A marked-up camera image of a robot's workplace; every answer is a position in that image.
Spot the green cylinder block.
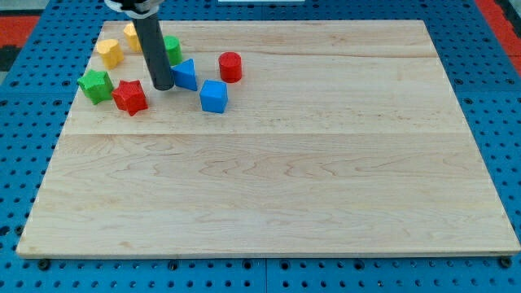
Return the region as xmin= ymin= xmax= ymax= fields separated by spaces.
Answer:
xmin=164 ymin=36 xmax=183 ymax=66

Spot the blue cube block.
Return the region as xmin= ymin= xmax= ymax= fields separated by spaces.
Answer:
xmin=199 ymin=80 xmax=228 ymax=113

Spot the red star block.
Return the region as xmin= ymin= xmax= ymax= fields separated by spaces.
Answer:
xmin=111 ymin=80 xmax=148 ymax=116

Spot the red cylinder block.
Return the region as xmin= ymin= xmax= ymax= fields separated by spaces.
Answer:
xmin=218 ymin=51 xmax=243 ymax=83

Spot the blue triangle block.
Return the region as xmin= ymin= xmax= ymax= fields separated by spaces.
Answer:
xmin=171 ymin=59 xmax=198 ymax=91

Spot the wooden board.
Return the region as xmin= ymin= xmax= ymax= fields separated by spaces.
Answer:
xmin=17 ymin=20 xmax=520 ymax=259

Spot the robot arm end white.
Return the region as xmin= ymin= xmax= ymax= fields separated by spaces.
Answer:
xmin=104 ymin=0 xmax=164 ymax=19

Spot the yellow heart block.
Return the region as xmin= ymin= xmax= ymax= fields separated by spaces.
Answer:
xmin=96 ymin=39 xmax=124 ymax=69

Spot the yellow block behind rod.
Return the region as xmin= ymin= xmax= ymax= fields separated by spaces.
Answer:
xmin=123 ymin=23 xmax=142 ymax=52

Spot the green star block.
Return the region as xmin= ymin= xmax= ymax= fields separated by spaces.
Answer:
xmin=77 ymin=69 xmax=114 ymax=105

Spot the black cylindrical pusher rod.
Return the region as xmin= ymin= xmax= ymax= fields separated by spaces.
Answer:
xmin=133 ymin=14 xmax=174 ymax=91

